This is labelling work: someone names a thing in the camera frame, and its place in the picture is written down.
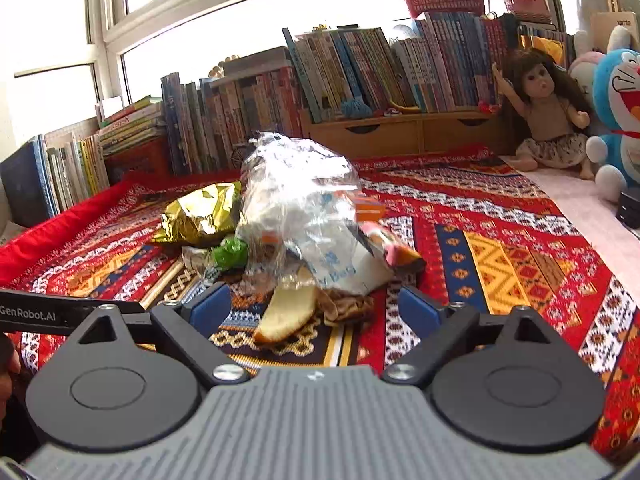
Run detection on patterned red table cloth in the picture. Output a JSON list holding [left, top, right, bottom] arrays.
[[1, 146, 639, 462]]

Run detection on middle upright book row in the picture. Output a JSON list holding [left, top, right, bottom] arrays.
[[160, 47, 305, 174]]

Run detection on brown-haired doll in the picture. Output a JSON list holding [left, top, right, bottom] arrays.
[[491, 48, 594, 180]]

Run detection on person's left hand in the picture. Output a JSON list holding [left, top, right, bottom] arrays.
[[0, 350, 21, 422]]

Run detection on miniature black bicycle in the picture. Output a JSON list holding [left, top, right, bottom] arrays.
[[230, 143, 254, 169]]

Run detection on yellow banana peel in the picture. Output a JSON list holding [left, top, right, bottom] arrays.
[[253, 268, 317, 344]]

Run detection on upright book row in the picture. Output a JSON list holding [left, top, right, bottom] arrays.
[[160, 47, 305, 174], [1, 133, 114, 228]]

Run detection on blue Doraemon plush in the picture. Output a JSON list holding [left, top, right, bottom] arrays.
[[586, 49, 640, 203]]

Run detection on white pink bunny plush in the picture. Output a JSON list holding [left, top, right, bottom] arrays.
[[567, 25, 632, 107]]

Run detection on clear plastic bag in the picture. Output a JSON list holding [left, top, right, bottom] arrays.
[[235, 132, 394, 296]]

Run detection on stacked horizontal books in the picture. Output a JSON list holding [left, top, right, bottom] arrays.
[[96, 96, 166, 157]]

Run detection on book row on shelf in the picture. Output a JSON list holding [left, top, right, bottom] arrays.
[[283, 12, 518, 124]]

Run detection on gold foil snack bag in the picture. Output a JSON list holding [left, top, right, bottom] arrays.
[[151, 181, 241, 247]]

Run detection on orange tissue box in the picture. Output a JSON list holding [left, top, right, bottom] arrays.
[[349, 192, 386, 222]]

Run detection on left upright book row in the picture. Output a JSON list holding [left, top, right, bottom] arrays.
[[1, 133, 114, 228]]

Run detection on green wrapper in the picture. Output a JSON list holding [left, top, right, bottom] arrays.
[[181, 235, 248, 282]]

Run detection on wooden drawer shelf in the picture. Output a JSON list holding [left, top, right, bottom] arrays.
[[300, 110, 518, 159]]

